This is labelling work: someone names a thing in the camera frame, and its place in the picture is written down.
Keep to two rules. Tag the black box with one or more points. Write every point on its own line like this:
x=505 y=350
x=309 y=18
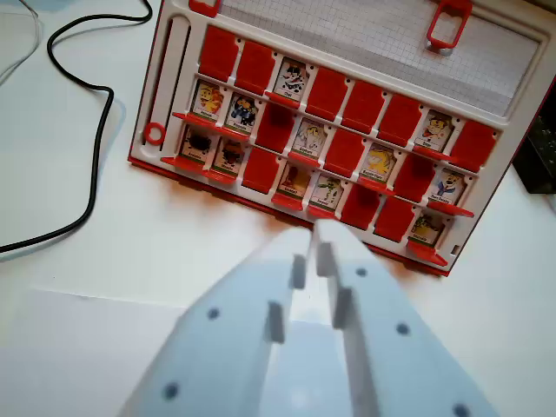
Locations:
x=540 y=147

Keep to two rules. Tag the red and white game board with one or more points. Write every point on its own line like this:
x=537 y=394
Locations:
x=347 y=87

